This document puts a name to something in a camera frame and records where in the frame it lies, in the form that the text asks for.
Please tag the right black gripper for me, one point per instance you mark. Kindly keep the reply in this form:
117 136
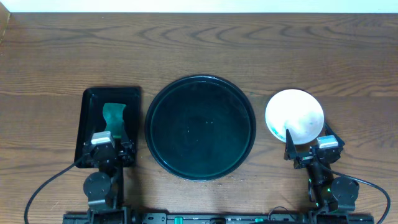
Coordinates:
304 158

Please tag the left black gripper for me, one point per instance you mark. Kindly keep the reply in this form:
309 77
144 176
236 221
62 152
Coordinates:
109 150

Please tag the green sponge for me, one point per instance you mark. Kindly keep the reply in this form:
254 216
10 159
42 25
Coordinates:
113 116

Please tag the white plate with green smear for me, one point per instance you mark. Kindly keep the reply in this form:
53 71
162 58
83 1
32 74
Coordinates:
295 111

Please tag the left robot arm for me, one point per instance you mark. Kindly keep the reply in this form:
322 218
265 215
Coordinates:
105 188

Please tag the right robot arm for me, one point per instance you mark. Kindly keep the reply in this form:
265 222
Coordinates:
333 196

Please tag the rectangular black tray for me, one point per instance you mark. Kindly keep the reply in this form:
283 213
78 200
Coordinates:
91 114

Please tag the round black tray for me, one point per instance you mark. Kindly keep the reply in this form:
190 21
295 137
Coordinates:
200 127

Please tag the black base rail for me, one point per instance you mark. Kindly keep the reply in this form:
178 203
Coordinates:
163 218

